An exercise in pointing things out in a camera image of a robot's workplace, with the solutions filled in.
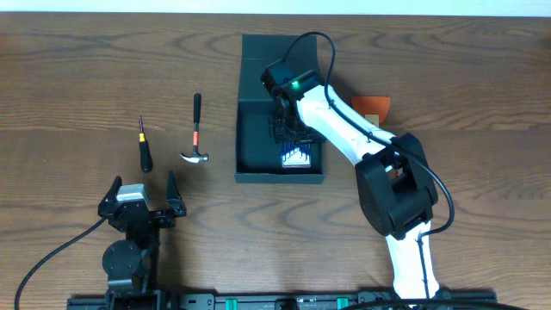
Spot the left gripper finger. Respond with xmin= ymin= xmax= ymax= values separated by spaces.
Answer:
xmin=104 ymin=176 xmax=122 ymax=202
xmin=166 ymin=170 xmax=182 ymax=203

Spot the blue precision screwdriver set case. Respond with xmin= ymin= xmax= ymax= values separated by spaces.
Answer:
xmin=280 ymin=142 xmax=312 ymax=169

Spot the orange scraper wooden handle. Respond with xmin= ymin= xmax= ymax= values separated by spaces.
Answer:
xmin=351 ymin=96 xmax=391 ymax=127

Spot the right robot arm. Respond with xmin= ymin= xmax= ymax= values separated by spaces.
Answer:
xmin=260 ymin=60 xmax=440 ymax=299

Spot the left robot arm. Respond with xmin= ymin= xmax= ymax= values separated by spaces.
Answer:
xmin=98 ymin=172 xmax=187 ymax=309

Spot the dark green open box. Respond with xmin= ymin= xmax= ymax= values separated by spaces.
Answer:
xmin=235 ymin=34 xmax=325 ymax=184

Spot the small claw hammer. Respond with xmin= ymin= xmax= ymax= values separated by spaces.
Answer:
xmin=180 ymin=93 xmax=209 ymax=164

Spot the black yellow screwdriver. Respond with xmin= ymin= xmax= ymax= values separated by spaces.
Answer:
xmin=139 ymin=115 xmax=153 ymax=173

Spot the left black cable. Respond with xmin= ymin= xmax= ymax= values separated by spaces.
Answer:
xmin=14 ymin=217 xmax=108 ymax=310

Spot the black cable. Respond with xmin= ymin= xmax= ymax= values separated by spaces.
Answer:
xmin=14 ymin=217 xmax=108 ymax=310
xmin=282 ymin=30 xmax=456 ymax=298

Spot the right black cable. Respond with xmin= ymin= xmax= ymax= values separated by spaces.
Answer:
xmin=282 ymin=30 xmax=456 ymax=298

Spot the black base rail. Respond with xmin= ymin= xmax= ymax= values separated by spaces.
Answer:
xmin=66 ymin=290 xmax=512 ymax=310

